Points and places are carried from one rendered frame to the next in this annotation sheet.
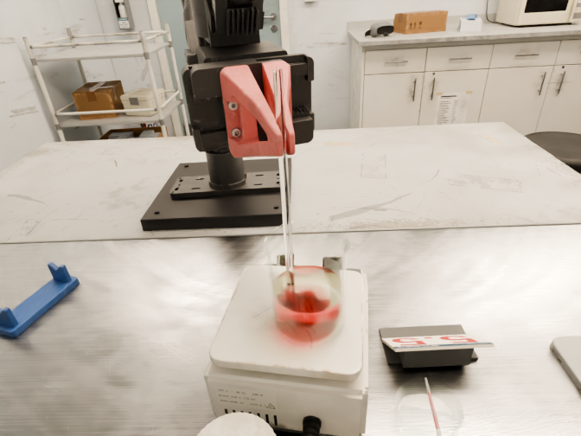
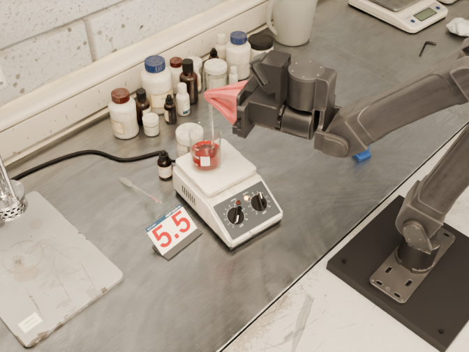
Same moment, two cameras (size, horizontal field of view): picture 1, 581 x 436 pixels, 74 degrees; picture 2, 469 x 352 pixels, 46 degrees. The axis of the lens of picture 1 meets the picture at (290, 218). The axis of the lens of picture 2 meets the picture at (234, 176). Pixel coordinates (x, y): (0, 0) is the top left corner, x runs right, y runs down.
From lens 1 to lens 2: 1.09 m
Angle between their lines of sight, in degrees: 92
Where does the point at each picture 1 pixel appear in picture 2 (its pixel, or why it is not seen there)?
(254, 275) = (246, 166)
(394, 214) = (272, 336)
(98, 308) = (328, 160)
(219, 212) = (369, 231)
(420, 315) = (190, 254)
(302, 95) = (243, 121)
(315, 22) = not seen: outside the picture
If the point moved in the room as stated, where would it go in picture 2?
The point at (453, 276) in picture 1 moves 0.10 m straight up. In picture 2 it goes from (190, 295) to (187, 260)
